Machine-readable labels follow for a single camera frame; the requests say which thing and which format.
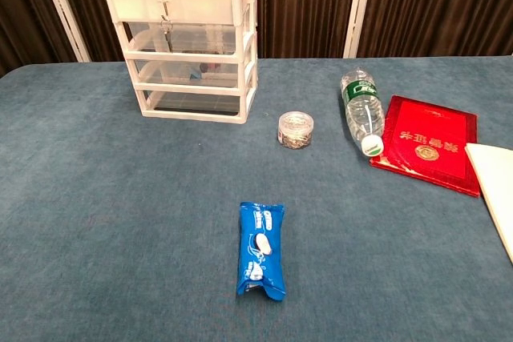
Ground small silver keys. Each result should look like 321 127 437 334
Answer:
160 15 174 54

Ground white plastic drawer unit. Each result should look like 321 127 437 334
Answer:
100 0 259 126

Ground clear round jar of clips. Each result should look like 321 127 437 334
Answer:
277 111 315 151

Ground blue cookie snack packet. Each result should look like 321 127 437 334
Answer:
235 201 288 303

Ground clear water bottle green label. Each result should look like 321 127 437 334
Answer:
340 66 386 158

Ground dark brown pleated curtain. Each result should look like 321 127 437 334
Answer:
0 0 513 78

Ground red certificate folder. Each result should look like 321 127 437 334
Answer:
369 95 482 199

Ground white paper sheet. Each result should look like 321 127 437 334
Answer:
464 142 513 265

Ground white partition frame post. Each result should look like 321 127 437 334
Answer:
34 0 92 63
342 0 376 59

